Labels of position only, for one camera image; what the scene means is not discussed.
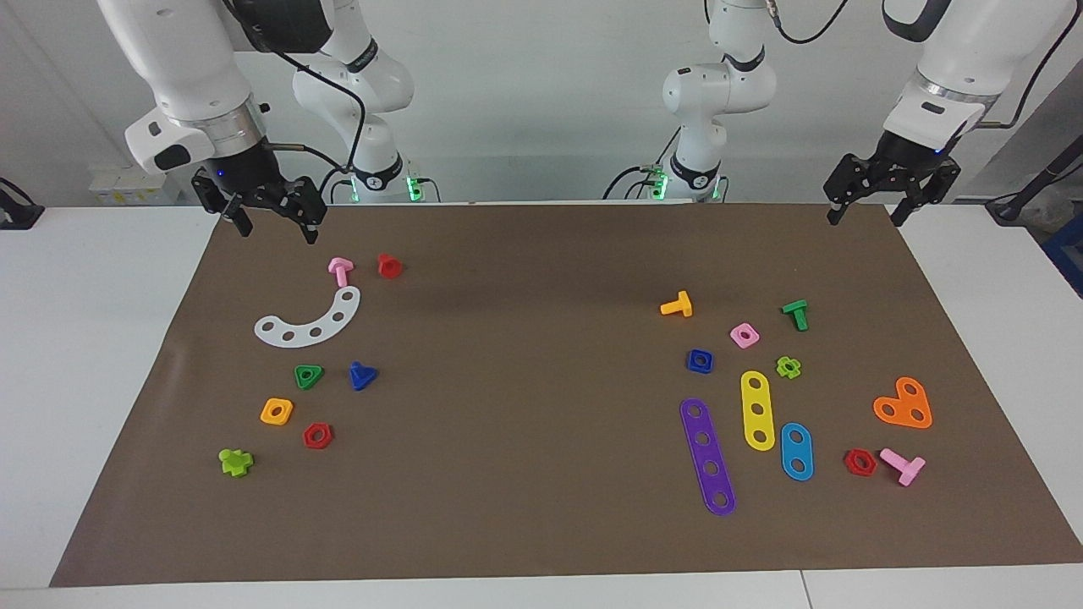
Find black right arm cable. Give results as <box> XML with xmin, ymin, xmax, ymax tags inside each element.
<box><xmin>222</xmin><ymin>0</ymin><xmax>366</xmax><ymax>195</ymax></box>

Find brown table mat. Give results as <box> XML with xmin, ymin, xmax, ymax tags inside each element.
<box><xmin>49</xmin><ymin>201</ymin><xmax>1083</xmax><ymax>588</ymax></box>

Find yellow three-hole strip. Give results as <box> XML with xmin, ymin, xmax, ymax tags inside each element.
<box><xmin>740</xmin><ymin>370</ymin><xmax>777</xmax><ymax>453</ymax></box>

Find orange heart-shaped plate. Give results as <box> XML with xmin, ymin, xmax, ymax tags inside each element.
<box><xmin>872</xmin><ymin>376</ymin><xmax>933</xmax><ymax>431</ymax></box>

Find purple four-hole strip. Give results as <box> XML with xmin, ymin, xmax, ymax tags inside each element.
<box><xmin>679</xmin><ymin>398</ymin><xmax>738</xmax><ymax>518</ymax></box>

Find blue crate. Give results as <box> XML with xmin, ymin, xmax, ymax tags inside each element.
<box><xmin>1042</xmin><ymin>211</ymin><xmax>1083</xmax><ymax>299</ymax></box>

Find black stand pole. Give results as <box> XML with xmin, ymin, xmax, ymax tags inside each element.
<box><xmin>986</xmin><ymin>135</ymin><xmax>1083</xmax><ymax>225</ymax></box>

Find black base cable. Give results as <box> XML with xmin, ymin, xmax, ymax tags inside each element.
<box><xmin>602</xmin><ymin>127</ymin><xmax>682</xmax><ymax>200</ymax></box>
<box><xmin>316</xmin><ymin>163</ymin><xmax>356</xmax><ymax>205</ymax></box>

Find black clamp mount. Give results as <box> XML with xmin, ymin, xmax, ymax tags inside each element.
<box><xmin>0</xmin><ymin>176</ymin><xmax>45</xmax><ymax>231</ymax></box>

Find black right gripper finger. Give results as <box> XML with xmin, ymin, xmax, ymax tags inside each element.
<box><xmin>193</xmin><ymin>176</ymin><xmax>253</xmax><ymax>238</ymax></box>
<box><xmin>286</xmin><ymin>178</ymin><xmax>327</xmax><ymax>246</ymax></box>

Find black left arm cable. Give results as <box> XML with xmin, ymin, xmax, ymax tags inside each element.
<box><xmin>766</xmin><ymin>0</ymin><xmax>1083</xmax><ymax>129</ymax></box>

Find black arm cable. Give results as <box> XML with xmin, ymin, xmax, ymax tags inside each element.
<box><xmin>766</xmin><ymin>0</ymin><xmax>1083</xmax><ymax>129</ymax></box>
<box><xmin>222</xmin><ymin>0</ymin><xmax>366</xmax><ymax>195</ymax></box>

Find blue two-hole strip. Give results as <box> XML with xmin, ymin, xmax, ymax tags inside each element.
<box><xmin>779</xmin><ymin>422</ymin><xmax>815</xmax><ymax>482</ymax></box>

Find white cardboard boxes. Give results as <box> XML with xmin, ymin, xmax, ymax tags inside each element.
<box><xmin>89</xmin><ymin>165</ymin><xmax>195</xmax><ymax>206</ymax></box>

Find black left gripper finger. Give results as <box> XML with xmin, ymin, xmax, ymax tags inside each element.
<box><xmin>890</xmin><ymin>165</ymin><xmax>961</xmax><ymax>228</ymax></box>
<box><xmin>825</xmin><ymin>154</ymin><xmax>881</xmax><ymax>227</ymax></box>

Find white curved perforated plate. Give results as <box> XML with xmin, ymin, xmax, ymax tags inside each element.
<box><xmin>254</xmin><ymin>286</ymin><xmax>362</xmax><ymax>348</ymax></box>

